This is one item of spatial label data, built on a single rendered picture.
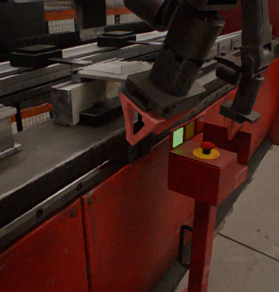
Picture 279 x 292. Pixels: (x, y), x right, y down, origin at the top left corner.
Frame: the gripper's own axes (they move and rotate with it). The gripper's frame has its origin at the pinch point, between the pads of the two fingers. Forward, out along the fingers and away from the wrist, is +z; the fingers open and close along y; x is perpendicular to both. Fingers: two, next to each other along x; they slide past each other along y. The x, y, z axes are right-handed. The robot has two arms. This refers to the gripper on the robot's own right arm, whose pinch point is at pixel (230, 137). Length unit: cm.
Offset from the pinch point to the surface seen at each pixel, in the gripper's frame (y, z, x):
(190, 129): 10.6, 1.2, 5.1
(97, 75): 27.1, -13.6, 29.3
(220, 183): -6.1, 5.5, 14.6
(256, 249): -18, 78, -56
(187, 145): 8.6, 4.3, 8.1
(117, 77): 21.6, -15.1, 28.6
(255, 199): 0, 83, -101
